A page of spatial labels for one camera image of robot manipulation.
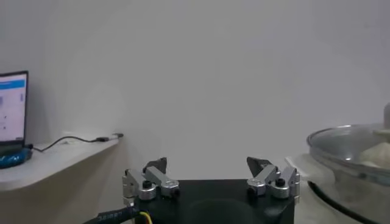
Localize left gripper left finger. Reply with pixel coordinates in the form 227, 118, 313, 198
121, 156, 181, 208

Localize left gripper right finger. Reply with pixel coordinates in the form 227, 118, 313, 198
246, 156, 302, 202

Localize glass lid with beige handle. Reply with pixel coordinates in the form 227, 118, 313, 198
306, 123, 390, 183

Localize white steamed baozi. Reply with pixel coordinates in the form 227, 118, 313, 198
359, 141, 390, 170

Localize white electric cooker base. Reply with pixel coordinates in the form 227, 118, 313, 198
285, 155, 390, 224

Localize white side table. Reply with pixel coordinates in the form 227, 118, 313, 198
0, 136, 124, 224

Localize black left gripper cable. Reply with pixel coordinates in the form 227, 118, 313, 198
82, 206, 153, 224

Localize black usb cable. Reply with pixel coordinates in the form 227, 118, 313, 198
32, 132, 125, 152

